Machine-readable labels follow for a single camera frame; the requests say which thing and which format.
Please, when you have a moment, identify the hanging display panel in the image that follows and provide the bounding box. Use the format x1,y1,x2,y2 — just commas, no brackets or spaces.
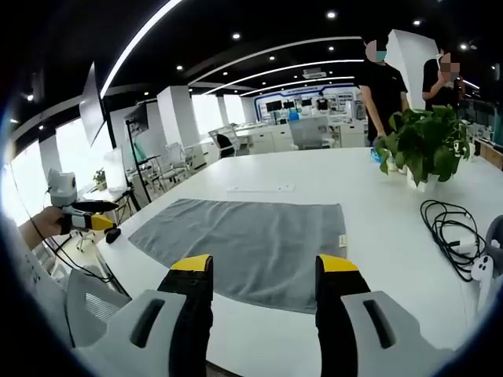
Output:
78,61,108,148

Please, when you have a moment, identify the black office chair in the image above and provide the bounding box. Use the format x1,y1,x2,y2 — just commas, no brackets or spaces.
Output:
215,133,236,159

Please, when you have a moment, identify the white table cable cover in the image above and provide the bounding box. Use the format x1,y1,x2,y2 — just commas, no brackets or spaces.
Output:
226,184,296,194

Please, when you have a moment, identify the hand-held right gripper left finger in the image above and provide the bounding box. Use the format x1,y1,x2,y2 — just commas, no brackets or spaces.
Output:
89,254,215,377

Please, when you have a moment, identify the white handheld controller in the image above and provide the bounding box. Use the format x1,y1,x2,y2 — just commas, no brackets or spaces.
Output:
470,254,497,313

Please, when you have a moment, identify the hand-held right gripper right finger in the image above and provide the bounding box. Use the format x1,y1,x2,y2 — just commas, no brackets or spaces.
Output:
314,254,459,377

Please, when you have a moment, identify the white mesh office chair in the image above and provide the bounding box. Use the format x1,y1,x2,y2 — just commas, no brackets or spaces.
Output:
65,269,133,350

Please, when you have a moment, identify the white table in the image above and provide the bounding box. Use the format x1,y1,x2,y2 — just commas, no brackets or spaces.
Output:
95,147,503,377

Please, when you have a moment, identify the coiled black cable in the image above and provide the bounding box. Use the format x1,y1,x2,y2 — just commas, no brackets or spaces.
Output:
419,199,488,283

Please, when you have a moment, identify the white power adapter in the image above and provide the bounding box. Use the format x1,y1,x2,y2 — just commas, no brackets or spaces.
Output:
455,240,479,257

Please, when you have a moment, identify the person's white shirt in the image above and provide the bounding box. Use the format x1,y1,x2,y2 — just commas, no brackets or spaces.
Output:
0,225,75,354

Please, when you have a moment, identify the black floor stand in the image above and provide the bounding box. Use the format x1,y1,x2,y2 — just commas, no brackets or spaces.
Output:
123,116,163,206

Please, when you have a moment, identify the grey towel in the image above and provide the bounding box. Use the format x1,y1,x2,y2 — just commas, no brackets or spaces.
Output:
127,198,348,316

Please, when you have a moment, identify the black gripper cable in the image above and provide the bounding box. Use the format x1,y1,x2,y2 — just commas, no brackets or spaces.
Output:
29,214,119,284

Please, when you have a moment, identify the person's left hand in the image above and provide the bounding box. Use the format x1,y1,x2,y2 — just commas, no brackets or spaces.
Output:
29,205,72,237

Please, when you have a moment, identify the green potted plant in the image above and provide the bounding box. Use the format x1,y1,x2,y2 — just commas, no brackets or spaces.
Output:
373,104,472,194

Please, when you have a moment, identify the grey headset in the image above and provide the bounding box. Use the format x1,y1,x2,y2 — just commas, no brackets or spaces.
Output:
484,214,503,253

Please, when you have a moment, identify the small potted plant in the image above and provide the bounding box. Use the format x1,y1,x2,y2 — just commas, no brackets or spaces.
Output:
92,167,108,192

